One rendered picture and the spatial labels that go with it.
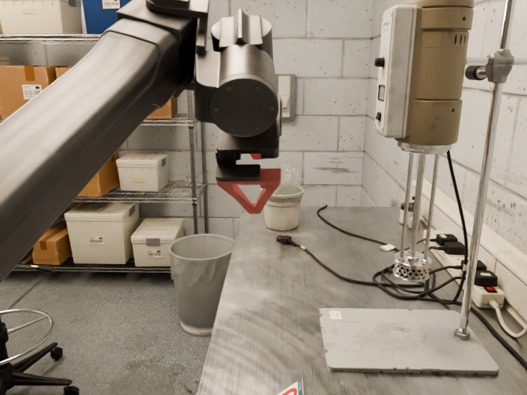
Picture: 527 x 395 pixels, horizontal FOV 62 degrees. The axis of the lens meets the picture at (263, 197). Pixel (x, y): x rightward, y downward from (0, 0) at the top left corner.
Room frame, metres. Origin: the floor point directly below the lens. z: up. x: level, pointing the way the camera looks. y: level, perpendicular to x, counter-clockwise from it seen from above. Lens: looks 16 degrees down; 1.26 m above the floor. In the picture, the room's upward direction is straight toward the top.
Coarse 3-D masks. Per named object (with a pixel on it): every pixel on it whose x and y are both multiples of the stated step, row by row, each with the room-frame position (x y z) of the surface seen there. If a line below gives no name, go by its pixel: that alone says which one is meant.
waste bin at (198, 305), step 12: (228, 240) 2.10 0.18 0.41; (216, 276) 1.87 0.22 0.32; (180, 288) 1.89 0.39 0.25; (192, 288) 1.86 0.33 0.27; (204, 288) 1.86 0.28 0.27; (216, 288) 1.88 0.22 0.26; (180, 300) 1.91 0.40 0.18; (192, 300) 1.87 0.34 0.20; (204, 300) 1.86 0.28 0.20; (216, 300) 1.88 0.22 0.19; (180, 312) 1.92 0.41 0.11; (192, 312) 1.87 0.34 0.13; (204, 312) 1.87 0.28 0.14; (180, 324) 1.95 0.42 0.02; (192, 324) 1.88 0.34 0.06; (204, 324) 1.87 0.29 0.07
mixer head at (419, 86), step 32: (416, 0) 0.72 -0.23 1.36; (448, 0) 0.70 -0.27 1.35; (384, 32) 0.76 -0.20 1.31; (416, 32) 0.71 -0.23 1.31; (448, 32) 0.70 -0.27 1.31; (384, 64) 0.74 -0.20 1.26; (416, 64) 0.71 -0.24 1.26; (448, 64) 0.70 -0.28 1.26; (384, 96) 0.73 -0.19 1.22; (416, 96) 0.71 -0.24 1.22; (448, 96) 0.70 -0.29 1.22; (384, 128) 0.72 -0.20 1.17; (416, 128) 0.71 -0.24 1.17; (448, 128) 0.70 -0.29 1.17
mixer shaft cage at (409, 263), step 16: (416, 176) 0.77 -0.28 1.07; (416, 192) 0.77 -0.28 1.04; (432, 192) 0.73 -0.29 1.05; (416, 208) 0.74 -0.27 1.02; (432, 208) 0.73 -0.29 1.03; (416, 224) 0.74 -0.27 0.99; (400, 256) 0.74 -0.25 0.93; (416, 256) 0.74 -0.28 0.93; (400, 272) 0.73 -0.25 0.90; (416, 272) 0.72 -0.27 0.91
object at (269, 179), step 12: (216, 156) 0.45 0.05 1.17; (240, 156) 0.45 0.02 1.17; (216, 168) 0.45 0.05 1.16; (228, 168) 0.45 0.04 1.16; (240, 168) 0.45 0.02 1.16; (252, 168) 0.45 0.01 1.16; (216, 180) 0.45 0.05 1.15; (228, 180) 0.44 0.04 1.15; (240, 180) 0.44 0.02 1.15; (252, 180) 0.44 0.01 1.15; (264, 180) 0.44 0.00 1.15; (276, 180) 0.44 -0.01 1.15; (228, 192) 0.46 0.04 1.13; (240, 192) 0.47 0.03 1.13; (264, 192) 0.46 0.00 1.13; (240, 204) 0.48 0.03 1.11; (252, 204) 0.49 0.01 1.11; (264, 204) 0.48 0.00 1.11
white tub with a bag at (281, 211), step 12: (276, 168) 1.39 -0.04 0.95; (288, 168) 1.41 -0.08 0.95; (288, 180) 1.35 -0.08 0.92; (300, 180) 1.37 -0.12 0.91; (276, 192) 1.35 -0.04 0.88; (288, 192) 1.36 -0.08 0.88; (300, 192) 1.36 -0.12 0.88; (276, 204) 1.34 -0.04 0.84; (288, 204) 1.34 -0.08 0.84; (264, 216) 1.39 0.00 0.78; (276, 216) 1.34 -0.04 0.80; (288, 216) 1.34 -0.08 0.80; (276, 228) 1.35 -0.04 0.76; (288, 228) 1.35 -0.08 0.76
